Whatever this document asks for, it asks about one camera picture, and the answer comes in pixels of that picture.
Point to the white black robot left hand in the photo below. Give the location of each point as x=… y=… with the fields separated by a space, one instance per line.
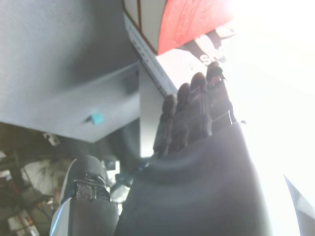
x=192 y=191

